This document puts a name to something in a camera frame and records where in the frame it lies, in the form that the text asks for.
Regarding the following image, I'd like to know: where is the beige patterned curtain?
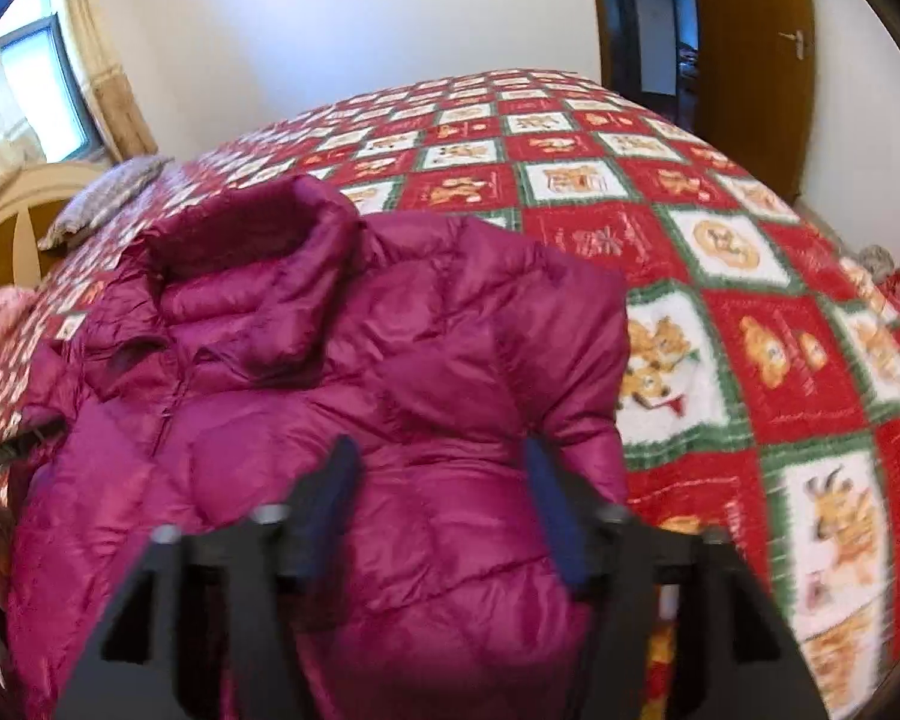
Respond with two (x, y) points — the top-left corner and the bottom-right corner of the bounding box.
(58, 0), (157, 163)

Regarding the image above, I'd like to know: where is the beige wooden headboard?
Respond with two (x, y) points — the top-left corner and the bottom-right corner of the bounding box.
(0, 161), (107, 288)

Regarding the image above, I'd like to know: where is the silver door handle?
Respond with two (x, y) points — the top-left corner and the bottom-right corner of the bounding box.
(781, 29), (805, 60)

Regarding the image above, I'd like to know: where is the striped grey pillow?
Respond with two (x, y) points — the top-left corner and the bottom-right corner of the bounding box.
(37, 154), (172, 252)

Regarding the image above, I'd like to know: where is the brown wooden door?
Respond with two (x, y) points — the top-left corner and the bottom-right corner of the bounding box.
(694, 0), (816, 203)

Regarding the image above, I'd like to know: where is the window with dark frame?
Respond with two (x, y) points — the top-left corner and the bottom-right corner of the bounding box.
(0, 0), (103, 163)

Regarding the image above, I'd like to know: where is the magenta quilted down jacket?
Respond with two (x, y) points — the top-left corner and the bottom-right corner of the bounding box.
(6, 176), (629, 718)

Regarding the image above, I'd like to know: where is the red green patchwork bedspread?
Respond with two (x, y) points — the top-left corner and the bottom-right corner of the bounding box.
(0, 70), (900, 718)

